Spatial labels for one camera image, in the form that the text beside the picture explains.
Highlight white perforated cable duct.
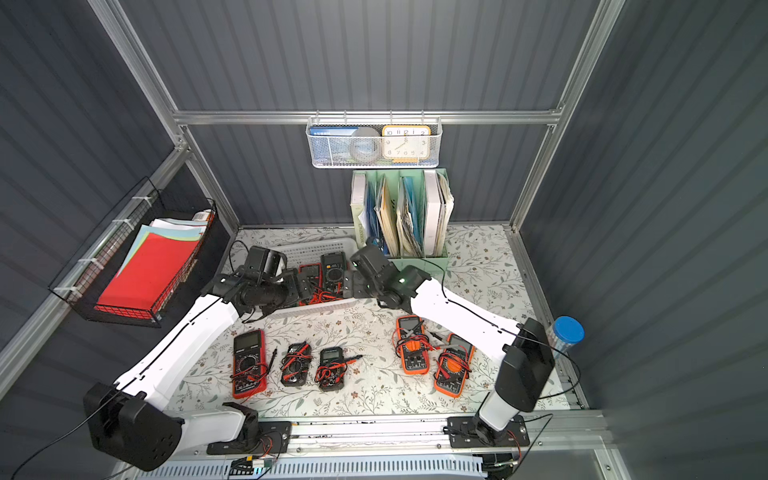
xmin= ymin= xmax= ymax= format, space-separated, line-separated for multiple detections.
xmin=135 ymin=454 xmax=488 ymax=479

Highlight white wire wall basket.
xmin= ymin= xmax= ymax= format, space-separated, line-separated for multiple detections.
xmin=305 ymin=114 xmax=443 ymax=169

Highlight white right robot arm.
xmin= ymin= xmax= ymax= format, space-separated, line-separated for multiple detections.
xmin=351 ymin=245 xmax=555 ymax=433

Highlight green file organizer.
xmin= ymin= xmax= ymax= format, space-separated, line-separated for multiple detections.
xmin=350 ymin=168 xmax=455 ymax=276

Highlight blue box in basket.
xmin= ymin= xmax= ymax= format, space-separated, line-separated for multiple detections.
xmin=307 ymin=126 xmax=358 ymax=168

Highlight grey tape roll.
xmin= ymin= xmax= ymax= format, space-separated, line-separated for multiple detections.
xmin=349 ymin=127 xmax=381 ymax=164

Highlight small black multimeter left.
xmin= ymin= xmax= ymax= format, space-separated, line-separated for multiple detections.
xmin=280 ymin=342 xmax=312 ymax=387

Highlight red paper folder stack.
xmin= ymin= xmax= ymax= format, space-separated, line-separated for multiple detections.
xmin=95 ymin=218 xmax=207 ymax=320

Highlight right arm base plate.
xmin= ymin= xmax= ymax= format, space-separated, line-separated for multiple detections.
xmin=443 ymin=415 xmax=531 ymax=449

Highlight green multimeter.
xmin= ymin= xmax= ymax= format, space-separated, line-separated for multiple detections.
xmin=320 ymin=251 xmax=347 ymax=295

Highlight blue lid jar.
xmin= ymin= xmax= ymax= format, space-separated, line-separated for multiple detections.
xmin=547 ymin=316 xmax=585 ymax=358

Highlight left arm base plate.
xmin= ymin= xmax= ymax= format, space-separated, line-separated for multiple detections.
xmin=206 ymin=402 xmax=293 ymax=456

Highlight yellow alarm clock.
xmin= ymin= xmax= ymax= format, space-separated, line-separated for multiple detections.
xmin=381 ymin=125 xmax=432 ymax=162

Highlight orange multimeter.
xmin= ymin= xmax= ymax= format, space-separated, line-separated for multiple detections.
xmin=434 ymin=333 xmax=475 ymax=399
xmin=392 ymin=315 xmax=436 ymax=375

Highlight black wire wall basket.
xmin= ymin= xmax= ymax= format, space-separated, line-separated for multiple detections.
xmin=49 ymin=182 xmax=218 ymax=328

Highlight red multimeter near left arm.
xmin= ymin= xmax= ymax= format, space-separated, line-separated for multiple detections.
xmin=230 ymin=329 xmax=277 ymax=400

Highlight red multimeter with leads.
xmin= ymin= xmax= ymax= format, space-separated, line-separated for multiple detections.
xmin=298 ymin=263 xmax=342 ymax=306

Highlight white plastic basket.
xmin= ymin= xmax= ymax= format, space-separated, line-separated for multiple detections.
xmin=263 ymin=237 xmax=361 ymax=318

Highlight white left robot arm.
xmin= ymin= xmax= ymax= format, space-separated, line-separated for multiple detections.
xmin=83 ymin=247 xmax=312 ymax=471

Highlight small black multimeter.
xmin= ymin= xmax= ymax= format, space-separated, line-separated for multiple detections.
xmin=314 ymin=347 xmax=362 ymax=392
xmin=280 ymin=342 xmax=312 ymax=387

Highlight small black multimeter right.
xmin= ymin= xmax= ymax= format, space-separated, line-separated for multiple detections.
xmin=314 ymin=347 xmax=362 ymax=392

